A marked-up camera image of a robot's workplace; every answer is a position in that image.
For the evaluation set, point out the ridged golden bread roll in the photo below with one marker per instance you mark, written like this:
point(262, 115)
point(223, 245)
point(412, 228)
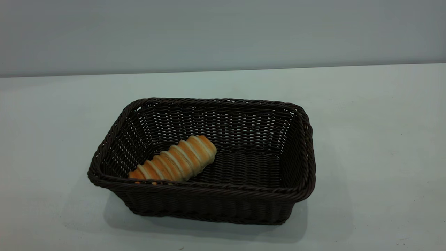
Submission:
point(181, 160)

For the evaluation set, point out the dark brown woven basket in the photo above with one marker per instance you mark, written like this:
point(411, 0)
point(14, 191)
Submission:
point(244, 195)

